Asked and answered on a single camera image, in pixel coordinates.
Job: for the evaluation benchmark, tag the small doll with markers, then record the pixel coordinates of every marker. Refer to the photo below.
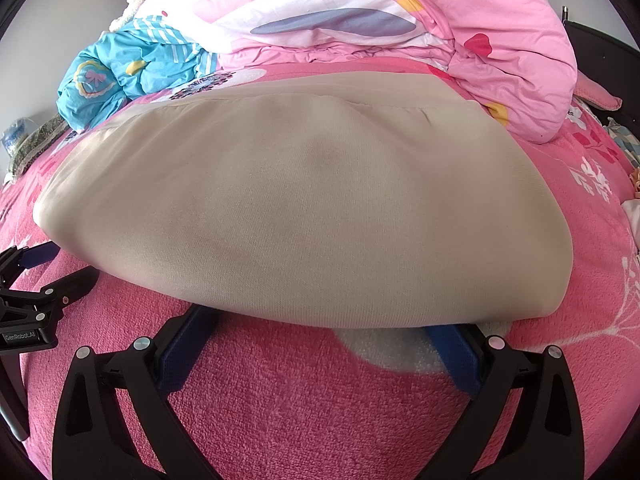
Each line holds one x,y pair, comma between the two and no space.
636,180

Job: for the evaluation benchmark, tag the beige zip jacket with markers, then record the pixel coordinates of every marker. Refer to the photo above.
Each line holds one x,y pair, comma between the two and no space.
300,210

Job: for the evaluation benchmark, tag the pink and white quilt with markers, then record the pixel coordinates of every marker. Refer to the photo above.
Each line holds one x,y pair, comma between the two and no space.
450,10

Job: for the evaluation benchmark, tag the pale patterned cloth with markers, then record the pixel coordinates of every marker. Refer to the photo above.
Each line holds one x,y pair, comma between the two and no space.
625,142

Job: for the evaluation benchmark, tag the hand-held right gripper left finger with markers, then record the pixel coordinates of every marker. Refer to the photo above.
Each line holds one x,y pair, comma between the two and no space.
185,355

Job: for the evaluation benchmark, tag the blue patterned quilt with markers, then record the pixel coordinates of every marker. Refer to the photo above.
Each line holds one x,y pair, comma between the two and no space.
100,80

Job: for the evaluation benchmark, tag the dark patterned cloth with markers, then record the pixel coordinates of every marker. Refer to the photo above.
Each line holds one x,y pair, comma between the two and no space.
40,142

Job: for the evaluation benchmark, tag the white cloth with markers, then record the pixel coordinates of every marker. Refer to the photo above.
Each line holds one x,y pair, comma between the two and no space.
632,215

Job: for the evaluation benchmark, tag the pink pillow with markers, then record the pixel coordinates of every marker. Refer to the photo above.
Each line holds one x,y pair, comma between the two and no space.
597,94

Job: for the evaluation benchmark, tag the black chair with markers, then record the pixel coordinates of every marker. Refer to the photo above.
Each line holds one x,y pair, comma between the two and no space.
595,50

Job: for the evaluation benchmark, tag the white fluffy plush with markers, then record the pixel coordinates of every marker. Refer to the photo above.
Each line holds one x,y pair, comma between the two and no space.
131,7

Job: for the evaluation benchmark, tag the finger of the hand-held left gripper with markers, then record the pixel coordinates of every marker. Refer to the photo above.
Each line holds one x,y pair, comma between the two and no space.
75,280
37,255

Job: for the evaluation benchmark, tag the clear plastic bag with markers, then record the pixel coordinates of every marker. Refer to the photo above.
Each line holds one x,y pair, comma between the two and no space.
15,135

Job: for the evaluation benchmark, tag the pink fleece blanket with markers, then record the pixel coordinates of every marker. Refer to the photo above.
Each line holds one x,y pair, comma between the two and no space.
300,410

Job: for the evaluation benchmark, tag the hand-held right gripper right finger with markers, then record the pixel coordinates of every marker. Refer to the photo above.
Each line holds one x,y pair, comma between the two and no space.
457,360

